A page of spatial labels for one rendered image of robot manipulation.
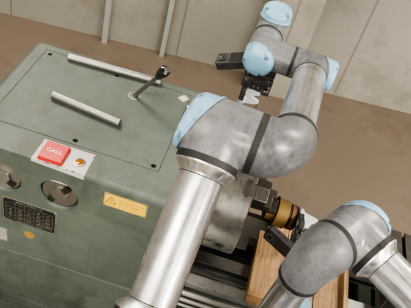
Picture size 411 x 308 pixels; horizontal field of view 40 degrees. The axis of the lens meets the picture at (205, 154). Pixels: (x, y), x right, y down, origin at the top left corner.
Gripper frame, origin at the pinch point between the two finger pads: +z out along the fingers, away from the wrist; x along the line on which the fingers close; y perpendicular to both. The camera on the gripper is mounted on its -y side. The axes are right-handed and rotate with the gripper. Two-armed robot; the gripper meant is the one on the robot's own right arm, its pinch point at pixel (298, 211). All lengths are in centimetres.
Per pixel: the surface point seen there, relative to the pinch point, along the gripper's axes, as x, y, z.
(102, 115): 20, -60, -9
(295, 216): 2.7, -1.6, -5.2
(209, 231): 0.8, -23.7, -19.0
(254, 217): -1.7, -12.2, -6.4
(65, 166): 18, -62, -28
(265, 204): 7.5, -11.3, -9.1
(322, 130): -108, 34, 193
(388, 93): -95, 77, 245
